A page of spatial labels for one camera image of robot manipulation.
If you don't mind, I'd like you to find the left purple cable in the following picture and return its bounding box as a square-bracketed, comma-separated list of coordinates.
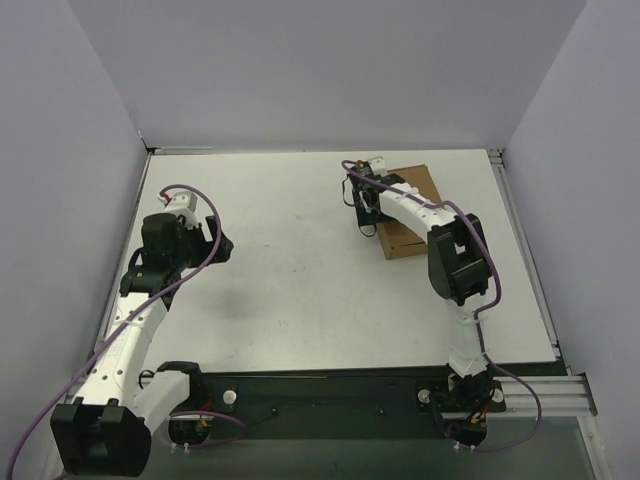
[7, 184, 224, 476]

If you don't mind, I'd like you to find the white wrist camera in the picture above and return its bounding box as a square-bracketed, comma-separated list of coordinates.
[158, 190, 199, 230]
[358, 156, 387, 177]

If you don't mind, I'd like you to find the left aluminium side rail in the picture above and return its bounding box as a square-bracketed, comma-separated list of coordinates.
[90, 150, 153, 355]

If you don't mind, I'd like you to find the right aluminium side rail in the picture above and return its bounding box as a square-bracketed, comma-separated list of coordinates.
[486, 149, 565, 364]

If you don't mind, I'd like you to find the aluminium front frame rail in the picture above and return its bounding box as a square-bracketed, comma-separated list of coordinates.
[498, 375, 598, 418]

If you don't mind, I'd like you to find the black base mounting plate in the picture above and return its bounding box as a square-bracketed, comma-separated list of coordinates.
[147, 367, 506, 442]

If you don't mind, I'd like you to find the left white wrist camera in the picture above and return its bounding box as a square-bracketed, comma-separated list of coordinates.
[158, 190, 199, 230]

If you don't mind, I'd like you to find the brown cardboard box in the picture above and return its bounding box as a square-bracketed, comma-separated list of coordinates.
[377, 165, 442, 260]

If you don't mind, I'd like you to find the aluminium side rail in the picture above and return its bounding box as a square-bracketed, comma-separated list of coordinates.
[486, 149, 565, 364]
[90, 150, 153, 355]

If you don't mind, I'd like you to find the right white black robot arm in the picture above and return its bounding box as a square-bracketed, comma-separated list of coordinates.
[350, 177, 495, 380]

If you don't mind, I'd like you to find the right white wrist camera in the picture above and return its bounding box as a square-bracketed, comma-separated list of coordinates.
[358, 156, 387, 177]

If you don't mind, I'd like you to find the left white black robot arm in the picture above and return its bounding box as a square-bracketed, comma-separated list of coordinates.
[50, 208, 234, 477]

